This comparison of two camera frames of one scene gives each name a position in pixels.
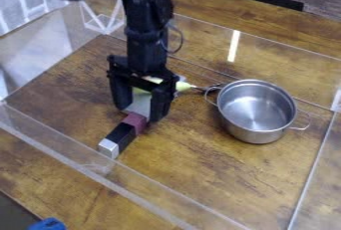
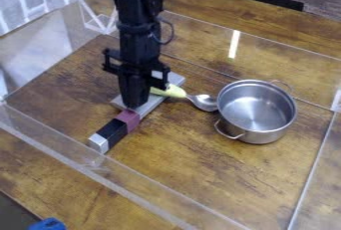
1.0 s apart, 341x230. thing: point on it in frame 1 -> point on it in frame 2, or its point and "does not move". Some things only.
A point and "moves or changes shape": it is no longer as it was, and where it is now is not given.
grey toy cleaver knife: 132,127 moves or changes shape
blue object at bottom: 48,224 does not move
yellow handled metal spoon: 180,86 -> 201,100
